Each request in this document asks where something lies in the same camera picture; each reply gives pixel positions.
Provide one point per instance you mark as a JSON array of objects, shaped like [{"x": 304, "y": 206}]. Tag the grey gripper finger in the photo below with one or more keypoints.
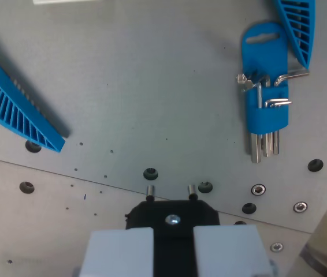
[
  {"x": 227, "y": 251},
  {"x": 120, "y": 254}
]

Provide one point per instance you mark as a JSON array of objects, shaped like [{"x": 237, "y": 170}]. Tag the silver socket screw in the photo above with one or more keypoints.
[
  {"x": 276, "y": 247},
  {"x": 258, "y": 189},
  {"x": 300, "y": 206}
]

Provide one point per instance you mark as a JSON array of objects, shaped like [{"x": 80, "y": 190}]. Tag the black countersunk screw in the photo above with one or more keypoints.
[{"x": 205, "y": 187}]

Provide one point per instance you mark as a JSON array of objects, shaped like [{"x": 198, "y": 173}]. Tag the large silver hex key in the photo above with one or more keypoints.
[{"x": 256, "y": 150}]

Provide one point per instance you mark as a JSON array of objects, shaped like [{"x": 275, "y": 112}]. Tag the medium silver hex key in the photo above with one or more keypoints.
[{"x": 266, "y": 147}]

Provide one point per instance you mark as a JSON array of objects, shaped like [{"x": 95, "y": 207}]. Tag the small silver hex key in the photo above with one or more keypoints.
[{"x": 279, "y": 101}]

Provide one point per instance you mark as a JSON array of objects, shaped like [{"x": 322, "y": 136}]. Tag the blue ribbed wedge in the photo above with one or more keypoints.
[
  {"x": 13, "y": 106},
  {"x": 300, "y": 26}
]

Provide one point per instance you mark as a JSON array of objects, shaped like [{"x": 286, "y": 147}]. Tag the blue hex key holder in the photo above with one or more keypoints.
[{"x": 264, "y": 57}]

